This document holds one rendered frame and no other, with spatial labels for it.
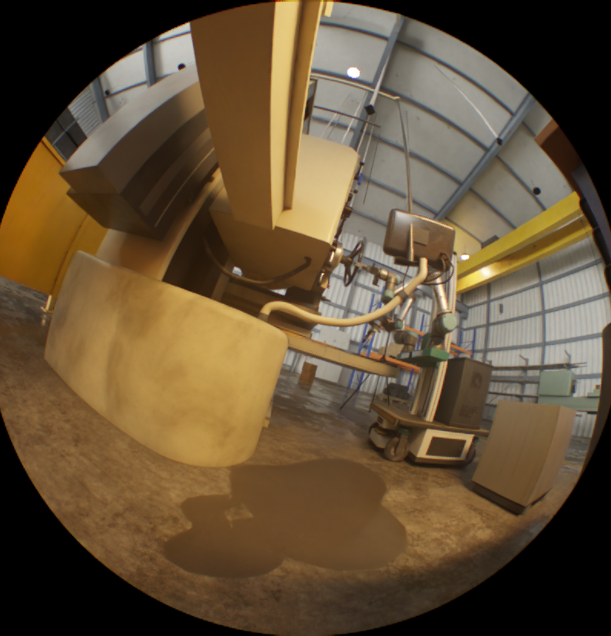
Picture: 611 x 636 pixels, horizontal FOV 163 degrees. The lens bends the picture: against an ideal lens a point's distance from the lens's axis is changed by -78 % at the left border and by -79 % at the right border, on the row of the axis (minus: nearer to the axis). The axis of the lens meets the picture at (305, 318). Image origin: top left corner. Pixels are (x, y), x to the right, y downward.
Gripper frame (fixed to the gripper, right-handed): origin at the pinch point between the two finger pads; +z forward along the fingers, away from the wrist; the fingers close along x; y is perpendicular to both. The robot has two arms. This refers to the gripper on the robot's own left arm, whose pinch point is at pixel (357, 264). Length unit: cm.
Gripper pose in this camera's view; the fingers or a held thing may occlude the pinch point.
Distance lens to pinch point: 145.3
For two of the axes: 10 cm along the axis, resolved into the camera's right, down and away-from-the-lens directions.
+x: -0.5, 2.9, -9.6
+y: 3.2, -9.0, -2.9
